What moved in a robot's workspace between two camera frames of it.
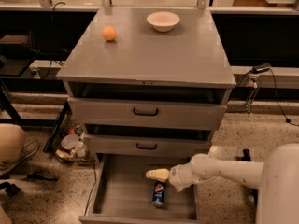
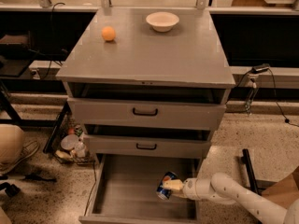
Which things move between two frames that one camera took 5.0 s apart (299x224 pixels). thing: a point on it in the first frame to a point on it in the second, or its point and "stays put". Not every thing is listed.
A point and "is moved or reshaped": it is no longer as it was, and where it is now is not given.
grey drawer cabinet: (150, 85) stays put
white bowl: (163, 21) stays put
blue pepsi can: (158, 196) is moved or reshaped
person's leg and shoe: (13, 147) stays put
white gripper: (177, 175) to (191, 189)
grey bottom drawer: (123, 191) stays put
